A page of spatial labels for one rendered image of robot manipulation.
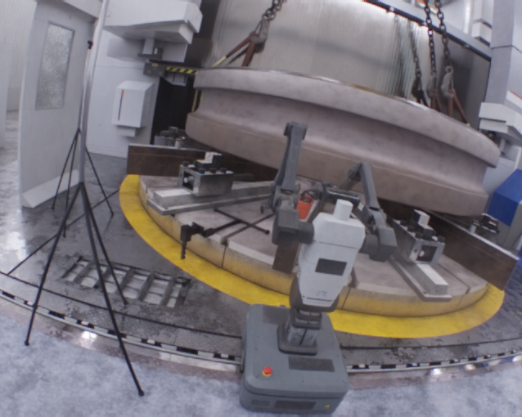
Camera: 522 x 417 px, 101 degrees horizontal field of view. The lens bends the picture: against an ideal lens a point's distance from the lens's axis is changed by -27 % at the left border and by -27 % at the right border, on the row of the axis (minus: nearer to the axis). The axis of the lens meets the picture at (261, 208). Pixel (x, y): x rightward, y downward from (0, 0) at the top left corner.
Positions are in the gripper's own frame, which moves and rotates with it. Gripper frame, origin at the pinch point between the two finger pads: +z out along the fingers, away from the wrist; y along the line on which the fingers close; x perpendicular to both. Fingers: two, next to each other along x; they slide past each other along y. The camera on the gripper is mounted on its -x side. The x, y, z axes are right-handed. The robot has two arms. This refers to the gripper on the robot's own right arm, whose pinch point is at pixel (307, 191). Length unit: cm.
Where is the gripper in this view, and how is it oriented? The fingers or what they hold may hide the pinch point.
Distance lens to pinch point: 215.3
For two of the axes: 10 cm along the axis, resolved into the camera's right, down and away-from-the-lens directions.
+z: -9.2, -2.9, 2.5
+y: -3.3, 2.4, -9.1
